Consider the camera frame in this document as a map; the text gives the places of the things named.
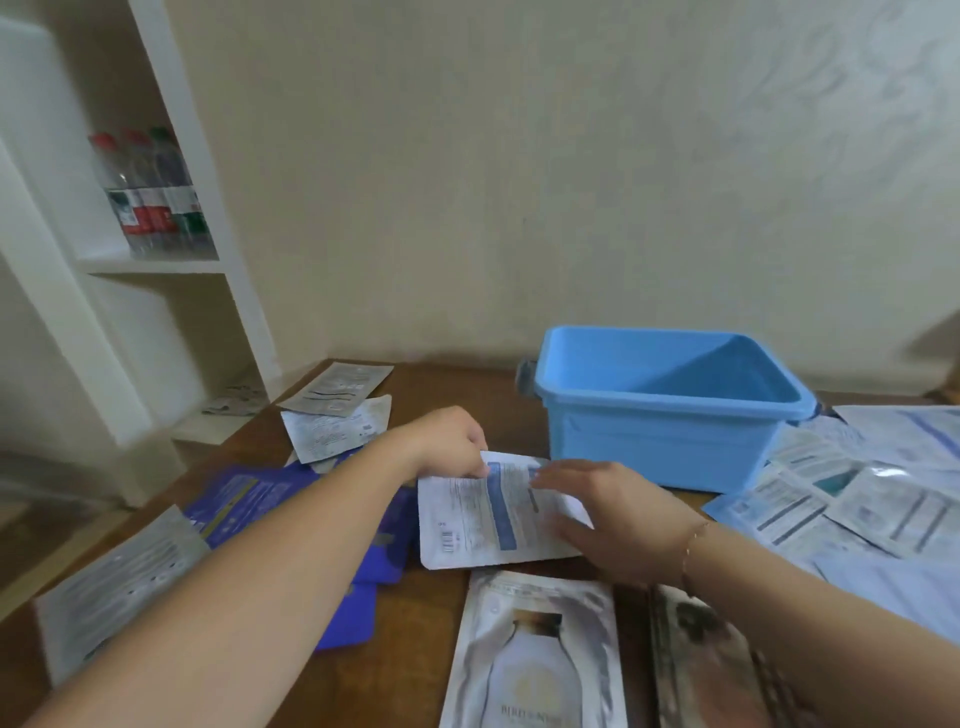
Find person's left hand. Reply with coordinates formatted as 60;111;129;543
386;406;490;481

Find person's right hand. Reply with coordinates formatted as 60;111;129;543
528;459;708;588

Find white sachet with blue stripe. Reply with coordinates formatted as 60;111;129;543
417;451;594;571

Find person's right forearm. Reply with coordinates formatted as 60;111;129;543
684;521;960;728

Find person's left forearm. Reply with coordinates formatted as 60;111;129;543
21;431;417;728

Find blue plastic bin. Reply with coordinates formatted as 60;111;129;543
516;325;820;495

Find white sachet with small print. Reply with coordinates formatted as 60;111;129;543
280;395;393;465

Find grey sachet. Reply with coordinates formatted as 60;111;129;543
276;362;396;419

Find white sachet with jar print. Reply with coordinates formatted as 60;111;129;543
438;569;629;728

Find large dark blue sachet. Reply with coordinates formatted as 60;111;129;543
183;462;325;550

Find brown patterned sachet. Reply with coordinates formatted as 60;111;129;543
648;584;815;728

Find small pale sachet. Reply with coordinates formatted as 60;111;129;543
200;384;270;418

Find pile of white packets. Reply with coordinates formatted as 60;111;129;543
702;405;960;648

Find green cap water bottle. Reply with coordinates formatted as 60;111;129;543
149;126;217;254

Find silver sachet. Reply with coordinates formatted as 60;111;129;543
33;505;212;688

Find white shelf unit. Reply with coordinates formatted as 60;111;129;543
0;0;284;511

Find red cap water bottle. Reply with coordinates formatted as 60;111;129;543
89;133;157;258
122;129;186;254

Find thin gold bracelet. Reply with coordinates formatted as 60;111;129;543
679;520;711;598

